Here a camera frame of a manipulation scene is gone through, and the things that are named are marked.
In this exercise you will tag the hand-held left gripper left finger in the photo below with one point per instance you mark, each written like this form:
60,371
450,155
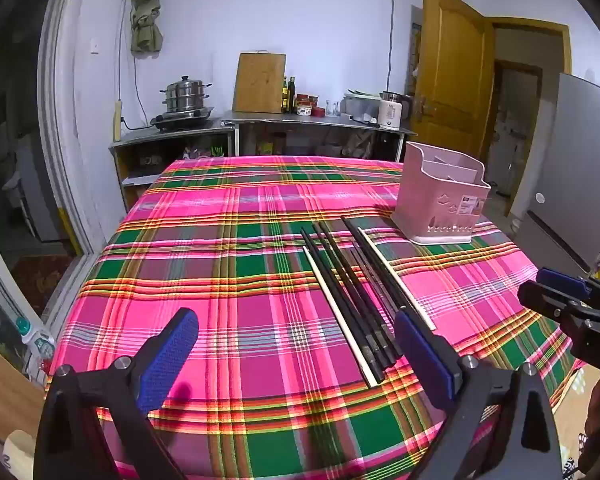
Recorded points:
167,360

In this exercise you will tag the pink green plaid tablecloth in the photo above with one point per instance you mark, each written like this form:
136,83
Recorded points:
230,285

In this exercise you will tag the small white bowl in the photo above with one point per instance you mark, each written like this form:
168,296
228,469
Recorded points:
516,226

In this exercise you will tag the dark glass bottle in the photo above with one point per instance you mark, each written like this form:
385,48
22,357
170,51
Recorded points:
292,95

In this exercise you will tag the yellow wooden door frame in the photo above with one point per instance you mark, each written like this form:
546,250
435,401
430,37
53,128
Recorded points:
530,27

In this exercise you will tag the white wall switch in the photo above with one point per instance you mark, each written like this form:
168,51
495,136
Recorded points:
95,47

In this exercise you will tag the pink plastic utensil holder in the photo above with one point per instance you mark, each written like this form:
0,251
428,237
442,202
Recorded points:
430,210

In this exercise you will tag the tall steel kitchen table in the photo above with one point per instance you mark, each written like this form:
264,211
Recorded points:
305,122

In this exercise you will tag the clear drinking glass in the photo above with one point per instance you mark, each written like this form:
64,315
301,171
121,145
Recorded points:
331,109

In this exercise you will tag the low steel counter shelf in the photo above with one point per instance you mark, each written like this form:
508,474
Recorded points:
175,135

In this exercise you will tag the white and teal container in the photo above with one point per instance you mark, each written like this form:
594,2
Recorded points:
36,340

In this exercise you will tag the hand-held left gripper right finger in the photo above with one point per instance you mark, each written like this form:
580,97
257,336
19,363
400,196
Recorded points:
420,355

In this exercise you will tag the black tabletop stove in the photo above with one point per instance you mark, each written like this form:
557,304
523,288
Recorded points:
180,120

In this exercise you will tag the grey plastic storage container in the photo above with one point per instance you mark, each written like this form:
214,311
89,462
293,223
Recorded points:
360,107

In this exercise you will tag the white sliding door frame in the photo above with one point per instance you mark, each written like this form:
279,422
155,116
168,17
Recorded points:
62,135

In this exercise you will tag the wooden cutting board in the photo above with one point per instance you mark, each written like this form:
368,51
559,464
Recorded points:
260,82

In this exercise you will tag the red lidded jar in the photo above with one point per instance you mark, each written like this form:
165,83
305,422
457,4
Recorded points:
303,105
315,101

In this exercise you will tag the hanging green cloth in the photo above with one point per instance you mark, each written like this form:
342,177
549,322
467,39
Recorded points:
145,10

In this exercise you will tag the bunch of black chopsticks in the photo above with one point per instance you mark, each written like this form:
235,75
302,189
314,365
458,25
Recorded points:
347,280

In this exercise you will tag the yellowed power strip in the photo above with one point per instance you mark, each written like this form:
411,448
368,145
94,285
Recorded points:
117,122

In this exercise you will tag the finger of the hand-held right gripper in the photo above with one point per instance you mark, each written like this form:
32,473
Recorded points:
550,297
562,280

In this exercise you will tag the cream chopstick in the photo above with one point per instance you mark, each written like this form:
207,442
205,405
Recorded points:
395,278
340,316

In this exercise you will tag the silver refrigerator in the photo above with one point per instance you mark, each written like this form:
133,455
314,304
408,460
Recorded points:
570,170

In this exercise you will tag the white electric kettle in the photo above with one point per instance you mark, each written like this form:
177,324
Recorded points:
392,112

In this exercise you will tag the yellow wooden door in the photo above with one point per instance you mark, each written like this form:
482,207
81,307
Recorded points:
450,80

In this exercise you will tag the steel steamer pot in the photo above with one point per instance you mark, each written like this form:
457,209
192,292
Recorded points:
185,95

